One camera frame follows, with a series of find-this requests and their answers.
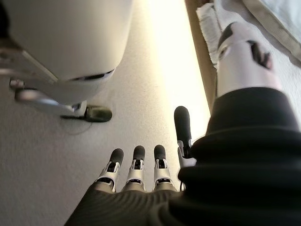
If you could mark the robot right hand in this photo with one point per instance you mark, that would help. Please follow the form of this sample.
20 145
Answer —
247 153

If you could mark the white textured bed sheet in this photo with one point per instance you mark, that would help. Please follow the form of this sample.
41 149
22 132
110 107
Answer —
209 28

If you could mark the white cloth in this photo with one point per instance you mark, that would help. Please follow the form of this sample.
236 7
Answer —
200 58

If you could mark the pale duvet with beige trim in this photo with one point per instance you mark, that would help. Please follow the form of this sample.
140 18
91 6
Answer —
289 18

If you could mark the robot right foot silver ankle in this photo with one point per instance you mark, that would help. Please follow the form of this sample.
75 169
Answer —
96 114

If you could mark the white robot body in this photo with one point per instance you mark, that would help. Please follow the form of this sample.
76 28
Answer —
70 35

